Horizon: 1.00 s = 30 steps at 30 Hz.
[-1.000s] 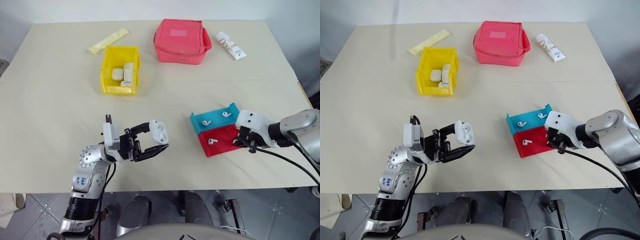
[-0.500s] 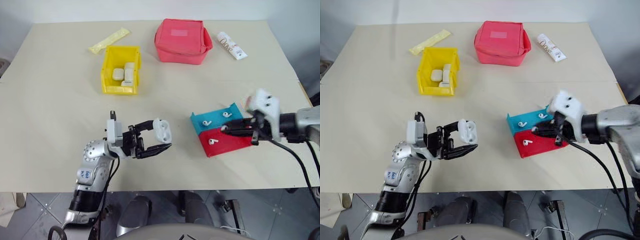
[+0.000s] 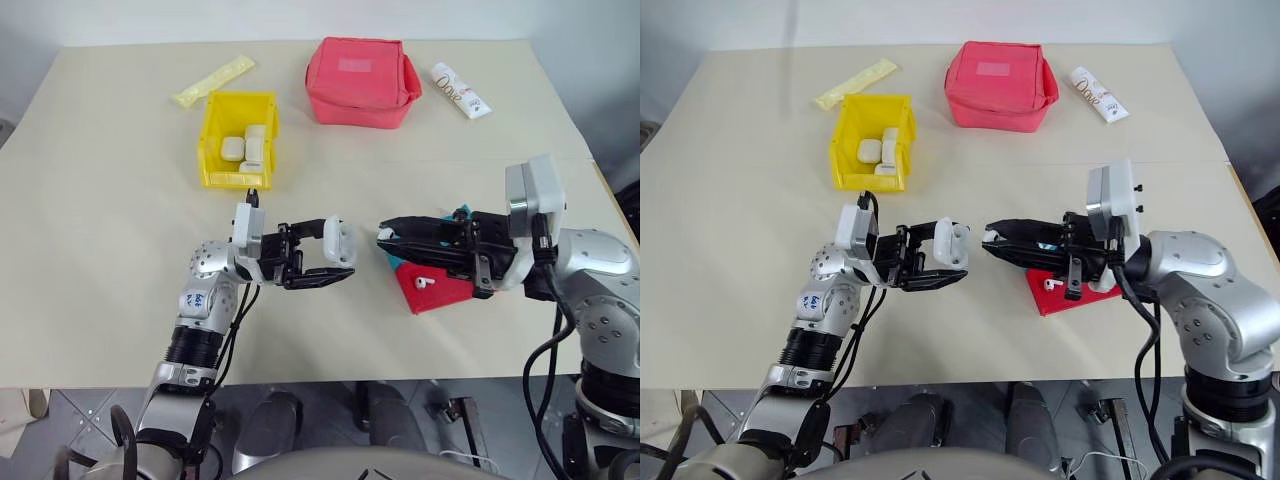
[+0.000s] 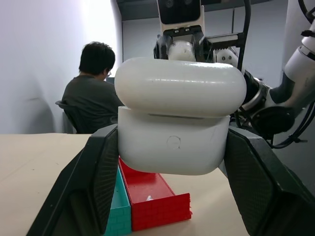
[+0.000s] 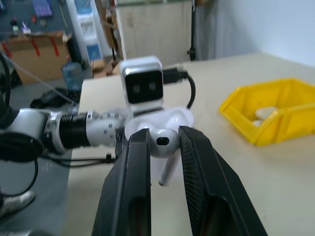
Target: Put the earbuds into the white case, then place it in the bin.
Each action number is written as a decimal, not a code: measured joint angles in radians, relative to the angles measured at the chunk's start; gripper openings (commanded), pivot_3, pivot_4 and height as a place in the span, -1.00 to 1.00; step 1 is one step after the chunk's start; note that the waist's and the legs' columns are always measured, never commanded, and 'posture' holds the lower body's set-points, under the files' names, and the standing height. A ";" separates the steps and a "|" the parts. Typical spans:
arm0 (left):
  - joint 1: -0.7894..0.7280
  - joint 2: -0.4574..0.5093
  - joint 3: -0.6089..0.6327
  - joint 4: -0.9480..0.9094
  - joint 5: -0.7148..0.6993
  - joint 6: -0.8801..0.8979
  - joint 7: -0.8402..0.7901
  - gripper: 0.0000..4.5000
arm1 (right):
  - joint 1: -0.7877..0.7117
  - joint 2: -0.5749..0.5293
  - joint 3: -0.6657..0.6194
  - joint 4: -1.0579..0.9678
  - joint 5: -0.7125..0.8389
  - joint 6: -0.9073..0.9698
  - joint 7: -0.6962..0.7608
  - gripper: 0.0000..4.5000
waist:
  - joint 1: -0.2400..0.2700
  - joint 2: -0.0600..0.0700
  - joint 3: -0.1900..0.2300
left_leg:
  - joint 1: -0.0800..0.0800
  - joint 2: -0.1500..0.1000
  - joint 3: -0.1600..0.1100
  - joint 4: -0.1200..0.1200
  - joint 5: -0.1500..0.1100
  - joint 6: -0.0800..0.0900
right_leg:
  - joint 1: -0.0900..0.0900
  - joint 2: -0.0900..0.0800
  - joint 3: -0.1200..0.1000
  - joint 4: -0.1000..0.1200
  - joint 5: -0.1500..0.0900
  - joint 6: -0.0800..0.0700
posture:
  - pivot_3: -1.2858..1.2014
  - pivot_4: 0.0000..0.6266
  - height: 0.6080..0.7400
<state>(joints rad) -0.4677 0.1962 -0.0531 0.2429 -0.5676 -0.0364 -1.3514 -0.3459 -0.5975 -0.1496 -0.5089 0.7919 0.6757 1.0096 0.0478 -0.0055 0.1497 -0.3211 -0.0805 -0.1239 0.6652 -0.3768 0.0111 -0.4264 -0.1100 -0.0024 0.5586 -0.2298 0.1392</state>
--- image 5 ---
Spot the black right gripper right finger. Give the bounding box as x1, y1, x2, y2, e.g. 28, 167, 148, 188
177, 125, 268, 236

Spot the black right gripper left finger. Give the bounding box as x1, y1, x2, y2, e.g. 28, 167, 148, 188
92, 127, 152, 236

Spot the white earbud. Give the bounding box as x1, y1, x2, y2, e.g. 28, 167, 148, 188
148, 129, 179, 188

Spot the white earbud case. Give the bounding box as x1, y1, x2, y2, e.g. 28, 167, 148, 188
124, 107, 194, 144

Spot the yellow plastic bin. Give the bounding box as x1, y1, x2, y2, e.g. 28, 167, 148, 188
219, 78, 315, 147

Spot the white case in bin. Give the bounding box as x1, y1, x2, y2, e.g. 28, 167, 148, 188
254, 105, 278, 120

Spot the silver shoe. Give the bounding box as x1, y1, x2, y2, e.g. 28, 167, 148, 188
0, 190, 35, 218

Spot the black bag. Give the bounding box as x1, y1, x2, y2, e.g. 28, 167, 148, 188
30, 89, 81, 111

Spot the small open cardboard box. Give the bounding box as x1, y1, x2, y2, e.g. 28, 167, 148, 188
91, 58, 122, 80

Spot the blue water jug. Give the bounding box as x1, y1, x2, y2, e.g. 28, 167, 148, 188
61, 61, 83, 90

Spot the large cardboard box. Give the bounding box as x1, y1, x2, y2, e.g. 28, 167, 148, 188
0, 30, 72, 85

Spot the black tripod stand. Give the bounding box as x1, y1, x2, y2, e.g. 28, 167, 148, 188
186, 0, 198, 61

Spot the white cabinet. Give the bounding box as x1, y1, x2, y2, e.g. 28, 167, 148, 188
115, 0, 195, 67

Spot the white water dispenser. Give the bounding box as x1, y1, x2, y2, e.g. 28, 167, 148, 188
73, 0, 103, 61

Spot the blue tool pegboard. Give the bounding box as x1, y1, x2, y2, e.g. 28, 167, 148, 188
0, 0, 67, 38

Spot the black camera cable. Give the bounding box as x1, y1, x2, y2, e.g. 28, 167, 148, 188
162, 63, 197, 110

